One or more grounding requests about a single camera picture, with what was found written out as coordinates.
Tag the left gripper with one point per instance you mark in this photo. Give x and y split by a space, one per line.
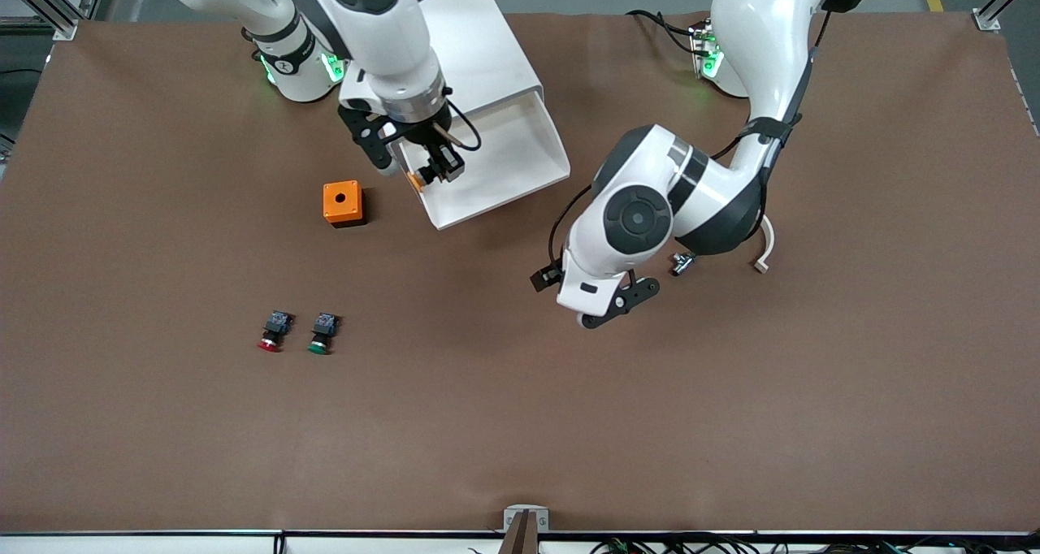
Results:
545 277

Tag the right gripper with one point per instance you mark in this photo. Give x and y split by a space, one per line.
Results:
423 136

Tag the yellow push button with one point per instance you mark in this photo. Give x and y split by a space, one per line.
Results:
416 182

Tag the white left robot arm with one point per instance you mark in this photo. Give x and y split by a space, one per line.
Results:
764 50

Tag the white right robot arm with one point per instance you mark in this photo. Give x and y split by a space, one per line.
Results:
382 34

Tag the green push button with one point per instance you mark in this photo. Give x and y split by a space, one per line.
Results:
323 335

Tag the red push button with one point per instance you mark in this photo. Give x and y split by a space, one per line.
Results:
274 333

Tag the silver metal fitting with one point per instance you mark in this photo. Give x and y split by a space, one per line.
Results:
682 265

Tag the brown paper table cover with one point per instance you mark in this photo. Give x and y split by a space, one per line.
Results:
520 416

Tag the orange button enclosure box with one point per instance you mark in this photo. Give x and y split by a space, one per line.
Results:
341 209

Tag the white curved plastic bracket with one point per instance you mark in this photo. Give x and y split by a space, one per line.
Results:
769 245

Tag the grey table edge bracket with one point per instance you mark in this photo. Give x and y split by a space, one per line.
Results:
510 517

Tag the white table edge rail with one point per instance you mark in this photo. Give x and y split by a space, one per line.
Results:
162 544

